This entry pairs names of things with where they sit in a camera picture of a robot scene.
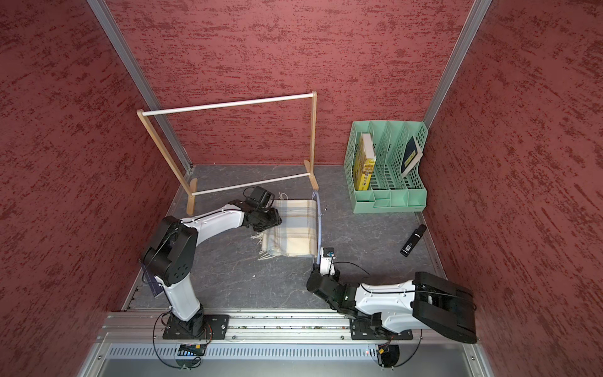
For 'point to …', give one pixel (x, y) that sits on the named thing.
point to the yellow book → (364, 161)
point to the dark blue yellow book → (411, 154)
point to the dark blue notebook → (156, 288)
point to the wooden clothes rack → (191, 190)
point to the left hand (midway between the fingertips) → (276, 225)
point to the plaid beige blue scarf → (296, 236)
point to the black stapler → (413, 239)
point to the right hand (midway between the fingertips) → (314, 270)
